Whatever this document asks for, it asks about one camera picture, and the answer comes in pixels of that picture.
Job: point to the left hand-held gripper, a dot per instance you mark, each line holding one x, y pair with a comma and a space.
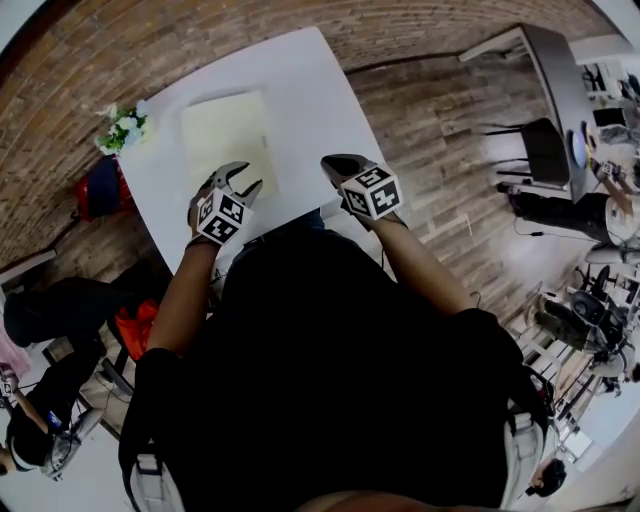
222, 215

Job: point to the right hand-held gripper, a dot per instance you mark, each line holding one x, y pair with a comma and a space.
372, 192

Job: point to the pale yellow cloth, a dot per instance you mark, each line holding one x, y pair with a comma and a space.
225, 130

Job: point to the person's right forearm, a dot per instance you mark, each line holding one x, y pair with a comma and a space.
420, 265

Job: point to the person's left forearm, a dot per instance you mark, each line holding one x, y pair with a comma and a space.
177, 300

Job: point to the potted white flowers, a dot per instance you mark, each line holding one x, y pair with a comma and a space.
122, 130

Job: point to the navy cap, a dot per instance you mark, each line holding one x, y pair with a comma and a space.
105, 187

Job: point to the red bag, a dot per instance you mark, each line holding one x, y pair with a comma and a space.
135, 325

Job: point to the black side chair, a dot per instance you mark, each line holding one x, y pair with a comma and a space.
545, 150

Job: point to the person's black shirt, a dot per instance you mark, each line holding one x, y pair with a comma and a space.
340, 380

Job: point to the black cloth covered chair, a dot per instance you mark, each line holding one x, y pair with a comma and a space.
60, 310

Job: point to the black office chair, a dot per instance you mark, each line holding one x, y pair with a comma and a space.
117, 370

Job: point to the dark table with white legs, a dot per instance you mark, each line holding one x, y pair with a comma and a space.
555, 75

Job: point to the yellow plate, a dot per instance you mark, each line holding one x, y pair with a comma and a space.
591, 145

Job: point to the pink cloth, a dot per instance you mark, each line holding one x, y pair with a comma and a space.
12, 345

